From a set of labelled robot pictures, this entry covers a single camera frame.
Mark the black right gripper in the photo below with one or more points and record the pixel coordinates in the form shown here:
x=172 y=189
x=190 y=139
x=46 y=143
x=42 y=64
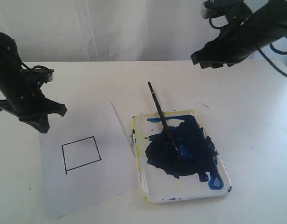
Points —
x=234 y=44

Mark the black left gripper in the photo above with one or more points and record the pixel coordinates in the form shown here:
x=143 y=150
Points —
x=26 y=101

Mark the white paper with square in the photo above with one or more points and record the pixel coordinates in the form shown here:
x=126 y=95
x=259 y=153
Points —
x=85 y=159

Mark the black paintbrush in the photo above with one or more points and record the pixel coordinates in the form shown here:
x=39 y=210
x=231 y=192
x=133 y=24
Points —
x=166 y=128

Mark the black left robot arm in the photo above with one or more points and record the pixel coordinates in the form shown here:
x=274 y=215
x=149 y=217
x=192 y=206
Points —
x=10 y=59

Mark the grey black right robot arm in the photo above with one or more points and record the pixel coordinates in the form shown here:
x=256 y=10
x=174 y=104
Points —
x=271 y=20

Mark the white paint tray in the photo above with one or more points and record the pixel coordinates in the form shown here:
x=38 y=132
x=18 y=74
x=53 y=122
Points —
x=187 y=167

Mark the white backdrop curtain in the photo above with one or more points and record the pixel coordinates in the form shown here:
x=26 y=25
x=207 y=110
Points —
x=105 y=30

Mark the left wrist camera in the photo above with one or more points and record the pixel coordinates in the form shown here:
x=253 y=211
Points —
x=39 y=75

